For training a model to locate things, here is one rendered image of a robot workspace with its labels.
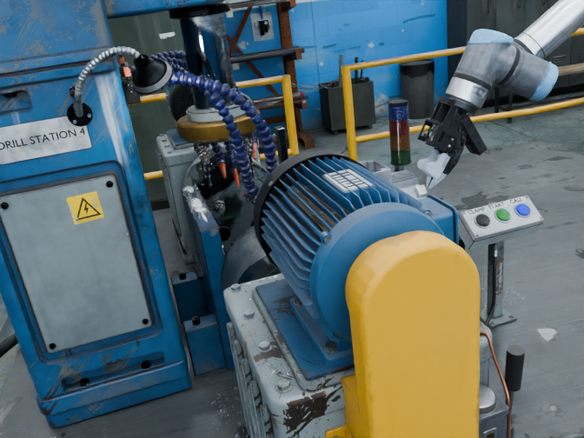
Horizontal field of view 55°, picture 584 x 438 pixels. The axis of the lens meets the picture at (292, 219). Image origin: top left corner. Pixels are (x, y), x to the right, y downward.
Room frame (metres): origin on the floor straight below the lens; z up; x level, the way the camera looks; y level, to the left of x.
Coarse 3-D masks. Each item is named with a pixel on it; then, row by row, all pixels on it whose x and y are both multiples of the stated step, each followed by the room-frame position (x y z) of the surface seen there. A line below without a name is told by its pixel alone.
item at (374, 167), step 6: (360, 162) 1.35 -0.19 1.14; (366, 162) 1.35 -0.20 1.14; (372, 162) 1.34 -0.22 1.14; (372, 168) 1.34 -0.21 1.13; (378, 168) 1.32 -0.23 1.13; (384, 168) 1.27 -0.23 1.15; (378, 174) 1.25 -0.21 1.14; (384, 174) 1.26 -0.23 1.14; (390, 174) 1.26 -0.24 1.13; (390, 180) 1.26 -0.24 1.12
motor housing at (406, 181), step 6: (396, 174) 1.33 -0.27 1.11; (402, 174) 1.32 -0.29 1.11; (408, 174) 1.32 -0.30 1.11; (414, 174) 1.31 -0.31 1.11; (396, 180) 1.29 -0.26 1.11; (402, 180) 1.29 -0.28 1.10; (408, 180) 1.29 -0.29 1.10; (414, 180) 1.29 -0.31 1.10; (396, 186) 1.28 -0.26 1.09; (402, 186) 1.28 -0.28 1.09; (408, 186) 1.29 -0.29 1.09; (414, 186) 1.29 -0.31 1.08; (408, 192) 1.27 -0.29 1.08; (414, 192) 1.27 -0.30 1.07; (420, 198) 1.26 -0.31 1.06
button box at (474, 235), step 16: (480, 208) 1.11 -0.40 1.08; (496, 208) 1.11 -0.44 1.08; (512, 208) 1.11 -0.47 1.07; (464, 224) 1.08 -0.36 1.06; (496, 224) 1.07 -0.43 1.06; (512, 224) 1.08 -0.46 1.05; (528, 224) 1.08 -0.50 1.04; (464, 240) 1.08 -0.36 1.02; (480, 240) 1.05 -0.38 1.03; (496, 240) 1.08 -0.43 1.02
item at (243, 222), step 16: (192, 176) 1.48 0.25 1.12; (240, 176) 1.43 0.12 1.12; (256, 176) 1.44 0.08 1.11; (208, 192) 1.40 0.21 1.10; (224, 192) 1.42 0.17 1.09; (240, 192) 1.43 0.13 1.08; (224, 208) 1.39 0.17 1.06; (240, 208) 1.42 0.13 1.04; (224, 224) 1.41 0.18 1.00; (240, 224) 1.42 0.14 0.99; (224, 240) 1.40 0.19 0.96
